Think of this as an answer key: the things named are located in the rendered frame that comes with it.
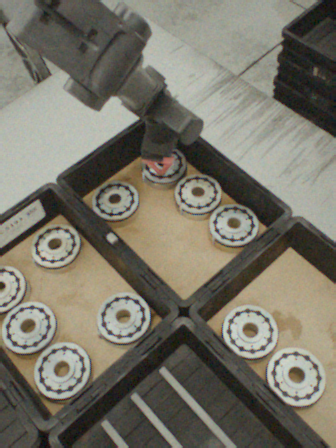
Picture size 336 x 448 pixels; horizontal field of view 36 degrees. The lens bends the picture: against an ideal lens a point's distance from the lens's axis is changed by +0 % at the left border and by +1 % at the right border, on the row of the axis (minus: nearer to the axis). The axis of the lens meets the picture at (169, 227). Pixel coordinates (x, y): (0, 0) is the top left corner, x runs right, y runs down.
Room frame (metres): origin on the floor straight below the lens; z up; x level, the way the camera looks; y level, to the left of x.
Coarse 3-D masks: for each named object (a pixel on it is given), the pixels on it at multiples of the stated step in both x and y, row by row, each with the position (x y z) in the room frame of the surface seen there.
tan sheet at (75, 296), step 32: (64, 224) 0.60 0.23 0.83; (96, 256) 0.51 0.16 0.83; (32, 288) 0.45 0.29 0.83; (64, 288) 0.44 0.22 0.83; (96, 288) 0.44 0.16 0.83; (128, 288) 0.43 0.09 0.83; (0, 320) 0.39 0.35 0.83; (64, 320) 0.37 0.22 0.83; (96, 320) 0.37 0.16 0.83; (128, 320) 0.36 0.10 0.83; (160, 320) 0.36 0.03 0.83; (96, 352) 0.31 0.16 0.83; (32, 384) 0.26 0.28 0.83
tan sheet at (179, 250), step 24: (192, 168) 0.72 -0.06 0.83; (144, 192) 0.66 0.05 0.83; (168, 192) 0.66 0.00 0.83; (144, 216) 0.60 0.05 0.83; (168, 216) 0.59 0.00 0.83; (144, 240) 0.54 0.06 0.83; (168, 240) 0.53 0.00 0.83; (192, 240) 0.53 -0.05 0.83; (168, 264) 0.48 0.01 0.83; (192, 264) 0.47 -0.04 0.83; (216, 264) 0.47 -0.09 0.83; (192, 288) 0.42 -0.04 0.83
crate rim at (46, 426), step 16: (16, 208) 0.58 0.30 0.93; (80, 208) 0.57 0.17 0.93; (96, 224) 0.53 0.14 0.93; (128, 256) 0.45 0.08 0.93; (144, 272) 0.41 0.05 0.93; (144, 336) 0.29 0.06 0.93; (128, 352) 0.27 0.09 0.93; (0, 368) 0.26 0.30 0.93; (112, 368) 0.24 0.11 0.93; (16, 384) 0.23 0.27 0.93; (96, 384) 0.22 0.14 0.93; (80, 400) 0.20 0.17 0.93; (32, 416) 0.18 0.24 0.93; (64, 416) 0.17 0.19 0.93; (48, 432) 0.16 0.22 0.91
